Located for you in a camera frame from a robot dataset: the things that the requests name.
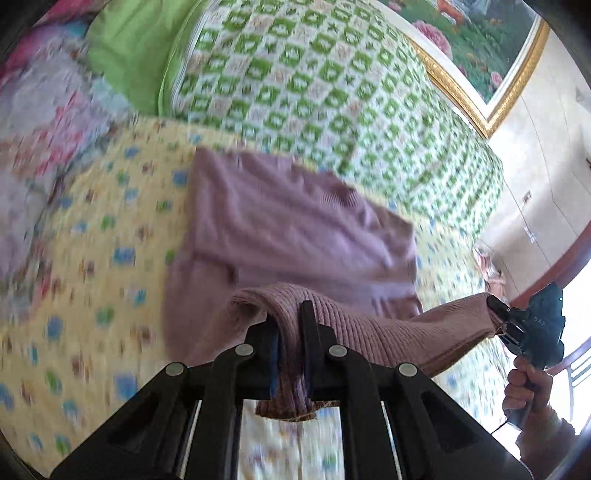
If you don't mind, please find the person's right hand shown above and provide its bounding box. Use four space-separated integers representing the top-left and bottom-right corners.
502 354 555 418

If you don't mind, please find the white wardrobe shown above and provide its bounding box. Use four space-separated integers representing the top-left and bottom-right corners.
478 28 591 296

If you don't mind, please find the purple knit sweater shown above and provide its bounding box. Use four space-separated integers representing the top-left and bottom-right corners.
164 147 504 422

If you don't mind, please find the yellow bear-printed bedsheet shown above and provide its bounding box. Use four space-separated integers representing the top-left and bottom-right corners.
0 117 513 480

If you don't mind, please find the grey pink floral quilt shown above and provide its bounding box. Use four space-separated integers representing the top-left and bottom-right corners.
0 21 137 324

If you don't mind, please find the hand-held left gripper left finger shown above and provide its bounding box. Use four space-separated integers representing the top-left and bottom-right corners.
50 320 283 480

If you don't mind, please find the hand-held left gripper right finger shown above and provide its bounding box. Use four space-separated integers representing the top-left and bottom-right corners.
300 300 533 480

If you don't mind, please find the brown wooden frame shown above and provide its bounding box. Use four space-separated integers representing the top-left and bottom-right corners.
508 242 591 308

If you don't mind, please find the person's right forearm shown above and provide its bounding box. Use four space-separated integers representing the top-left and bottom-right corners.
513 399 579 464

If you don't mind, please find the gold-framed landscape painting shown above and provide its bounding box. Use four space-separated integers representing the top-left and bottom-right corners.
372 0 553 139

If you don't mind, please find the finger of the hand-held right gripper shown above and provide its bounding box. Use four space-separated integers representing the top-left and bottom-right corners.
498 329 526 355
486 294 525 331

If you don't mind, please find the green checked quilt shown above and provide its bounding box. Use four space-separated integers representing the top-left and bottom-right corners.
85 0 505 241

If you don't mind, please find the bright pink floral quilt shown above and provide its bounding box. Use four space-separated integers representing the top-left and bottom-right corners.
0 0 109 75

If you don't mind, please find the small pink cloth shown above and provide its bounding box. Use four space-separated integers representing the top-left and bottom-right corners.
475 247 508 298

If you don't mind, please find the wooden chair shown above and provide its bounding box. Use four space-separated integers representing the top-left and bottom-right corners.
545 339 591 400

